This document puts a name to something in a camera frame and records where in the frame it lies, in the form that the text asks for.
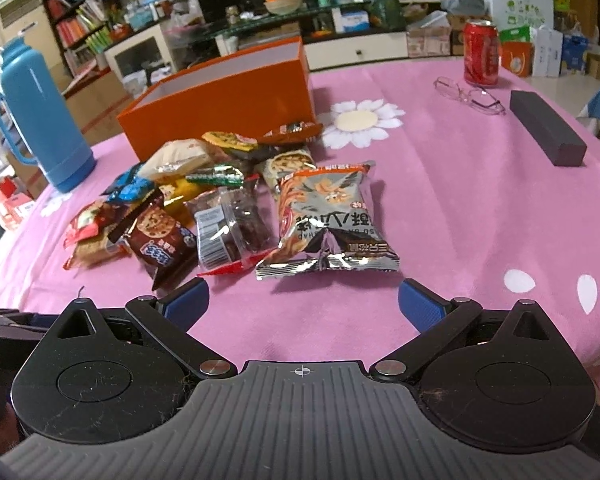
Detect brown chocolate cookie pack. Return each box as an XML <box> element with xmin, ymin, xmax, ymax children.
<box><xmin>107</xmin><ymin>188</ymin><xmax>198</xmax><ymax>292</ymax></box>

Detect clear dark snack pack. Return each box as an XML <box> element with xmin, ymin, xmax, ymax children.
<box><xmin>186</xmin><ymin>179</ymin><xmax>273</xmax><ymax>275</ymax></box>

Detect blue snack pack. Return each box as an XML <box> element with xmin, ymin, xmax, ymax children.
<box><xmin>102</xmin><ymin>162</ymin><xmax>156</xmax><ymax>204</ymax></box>

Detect silver chips bag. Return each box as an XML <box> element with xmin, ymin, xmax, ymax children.
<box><xmin>256</xmin><ymin>160</ymin><xmax>400</xmax><ymax>281</ymax></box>

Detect green striped snack pack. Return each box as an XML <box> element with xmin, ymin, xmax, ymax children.
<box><xmin>185</xmin><ymin>164</ymin><xmax>246</xmax><ymax>186</ymax></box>

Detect cream bread pack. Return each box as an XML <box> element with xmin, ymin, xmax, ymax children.
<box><xmin>137</xmin><ymin>139</ymin><xmax>228</xmax><ymax>182</ymax></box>

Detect orange yellow snack bag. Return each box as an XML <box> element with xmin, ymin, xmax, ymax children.
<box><xmin>202</xmin><ymin>131</ymin><xmax>259</xmax><ymax>153</ymax></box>

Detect red brown snack pack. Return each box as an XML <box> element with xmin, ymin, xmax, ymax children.
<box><xmin>257</xmin><ymin>122</ymin><xmax>323</xmax><ymax>146</ymax></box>

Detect yellow soft bread pack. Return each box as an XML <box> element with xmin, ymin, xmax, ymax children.
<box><xmin>158</xmin><ymin>178</ymin><xmax>214</xmax><ymax>226</ymax></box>

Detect pink tablecloth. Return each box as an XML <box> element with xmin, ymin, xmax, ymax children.
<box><xmin>0</xmin><ymin>56</ymin><xmax>600</xmax><ymax>411</ymax></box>

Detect black rectangular case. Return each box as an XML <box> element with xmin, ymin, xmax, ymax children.
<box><xmin>509</xmin><ymin>90</ymin><xmax>588</xmax><ymax>167</ymax></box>

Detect white daisy coaster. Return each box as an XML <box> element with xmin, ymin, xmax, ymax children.
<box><xmin>318</xmin><ymin>99</ymin><xmax>405</xmax><ymax>150</ymax></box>

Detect clear eyeglasses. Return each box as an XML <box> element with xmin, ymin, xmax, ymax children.
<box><xmin>434</xmin><ymin>77</ymin><xmax>506</xmax><ymax>116</ymax></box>

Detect blue thermos jug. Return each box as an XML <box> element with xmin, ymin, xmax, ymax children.
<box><xmin>0</xmin><ymin>36</ymin><xmax>96</xmax><ymax>193</ymax></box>

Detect orange storage box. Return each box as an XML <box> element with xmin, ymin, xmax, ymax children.
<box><xmin>118</xmin><ymin>38</ymin><xmax>316</xmax><ymax>160</ymax></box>

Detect white cabinet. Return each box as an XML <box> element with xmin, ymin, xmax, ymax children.
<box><xmin>104</xmin><ymin>23</ymin><xmax>178</xmax><ymax>81</ymax></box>

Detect red soda can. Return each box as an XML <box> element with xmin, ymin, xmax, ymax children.
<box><xmin>464</xmin><ymin>20</ymin><xmax>500</xmax><ymax>87</ymax></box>

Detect fruit bowl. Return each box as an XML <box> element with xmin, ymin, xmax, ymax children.
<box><xmin>264</xmin><ymin>0</ymin><xmax>302</xmax><ymax>15</ymax></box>

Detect bookshelf with books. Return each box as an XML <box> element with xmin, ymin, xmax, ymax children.
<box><xmin>42</xmin><ymin>0</ymin><xmax>111</xmax><ymax>76</ymax></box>

